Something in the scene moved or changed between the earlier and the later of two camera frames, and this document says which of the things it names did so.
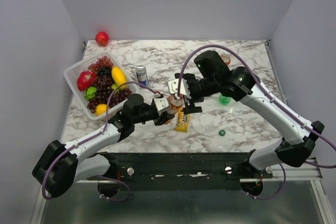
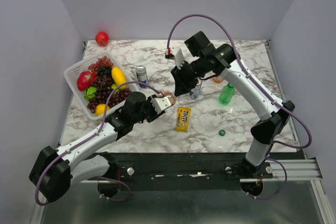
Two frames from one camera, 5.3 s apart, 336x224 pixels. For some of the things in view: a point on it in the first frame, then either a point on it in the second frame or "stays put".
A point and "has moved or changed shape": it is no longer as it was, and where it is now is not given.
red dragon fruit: x=85 y=79 stays put
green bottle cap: x=222 y=132 stays put
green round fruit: x=90 y=93 stays put
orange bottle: x=174 y=106 has moved or changed shape
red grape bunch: x=102 y=62 stays put
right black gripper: x=190 y=108 → x=182 y=86
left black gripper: x=160 y=120 → x=155 y=115
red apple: x=102 y=39 stays put
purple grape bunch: x=103 y=85 stays put
